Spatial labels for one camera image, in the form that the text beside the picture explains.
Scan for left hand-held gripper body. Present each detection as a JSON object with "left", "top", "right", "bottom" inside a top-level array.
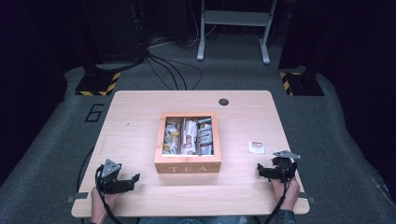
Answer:
[{"left": 94, "top": 159, "right": 126, "bottom": 195}]

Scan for white floor cables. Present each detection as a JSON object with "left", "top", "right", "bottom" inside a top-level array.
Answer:
[{"left": 147, "top": 0, "right": 219, "bottom": 49}]

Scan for thin black cable beside table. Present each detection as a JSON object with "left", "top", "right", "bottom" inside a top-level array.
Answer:
[{"left": 76, "top": 148, "right": 95, "bottom": 193}]

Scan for person's blue jeans legs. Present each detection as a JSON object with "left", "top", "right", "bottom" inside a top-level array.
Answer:
[{"left": 137, "top": 216, "right": 257, "bottom": 224}]

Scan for dark equipment cabinet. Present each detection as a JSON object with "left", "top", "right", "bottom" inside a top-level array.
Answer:
[{"left": 78, "top": 0, "right": 148, "bottom": 64}]

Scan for grey table side bracket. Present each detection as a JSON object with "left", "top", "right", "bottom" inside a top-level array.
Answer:
[
  {"left": 299, "top": 191, "right": 317, "bottom": 205},
  {"left": 65, "top": 191, "right": 90, "bottom": 204}
]

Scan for row of white brown packets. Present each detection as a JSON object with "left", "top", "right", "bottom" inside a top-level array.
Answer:
[{"left": 180, "top": 119, "right": 199, "bottom": 156}]

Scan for row of yellow white packets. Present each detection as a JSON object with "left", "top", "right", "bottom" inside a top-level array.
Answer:
[{"left": 163, "top": 119, "right": 181, "bottom": 155}]

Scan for right hand-held gripper cable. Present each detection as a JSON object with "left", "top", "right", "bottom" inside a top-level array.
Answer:
[{"left": 262, "top": 164, "right": 292, "bottom": 224}]

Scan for row of grey packets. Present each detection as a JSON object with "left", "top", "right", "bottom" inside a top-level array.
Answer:
[{"left": 197, "top": 117, "right": 215, "bottom": 156}]

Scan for left hand-held gripper cable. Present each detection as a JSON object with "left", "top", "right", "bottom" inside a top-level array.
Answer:
[{"left": 94, "top": 164, "right": 125, "bottom": 224}]

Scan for person's right hand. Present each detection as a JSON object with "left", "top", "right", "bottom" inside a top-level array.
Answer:
[{"left": 270, "top": 176, "right": 301, "bottom": 213}]

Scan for black yellow-striped stand base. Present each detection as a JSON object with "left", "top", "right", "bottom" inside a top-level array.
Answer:
[
  {"left": 278, "top": 66, "right": 325, "bottom": 97},
  {"left": 75, "top": 63, "right": 121, "bottom": 97}
]

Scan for person's left hand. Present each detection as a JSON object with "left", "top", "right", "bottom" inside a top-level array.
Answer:
[{"left": 90, "top": 186, "right": 121, "bottom": 224}]

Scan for wooden tea box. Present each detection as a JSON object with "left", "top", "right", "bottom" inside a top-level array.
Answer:
[{"left": 153, "top": 111, "right": 222, "bottom": 175}]

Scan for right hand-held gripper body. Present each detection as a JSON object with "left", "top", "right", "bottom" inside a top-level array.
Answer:
[{"left": 271, "top": 149, "right": 302, "bottom": 184}]

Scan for white metal desk frame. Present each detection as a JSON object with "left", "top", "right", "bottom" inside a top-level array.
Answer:
[{"left": 196, "top": 0, "right": 278, "bottom": 65}]

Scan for white red-label tea packet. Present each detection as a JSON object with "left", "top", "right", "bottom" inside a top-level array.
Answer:
[{"left": 247, "top": 140, "right": 266, "bottom": 155}]

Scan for hand-held gripper cable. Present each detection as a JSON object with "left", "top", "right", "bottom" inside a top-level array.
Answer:
[
  {"left": 94, "top": 164, "right": 125, "bottom": 224},
  {"left": 262, "top": 164, "right": 292, "bottom": 224}
]

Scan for bundle of black floor cables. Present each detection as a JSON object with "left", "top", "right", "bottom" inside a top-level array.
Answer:
[{"left": 145, "top": 51, "right": 204, "bottom": 91}]

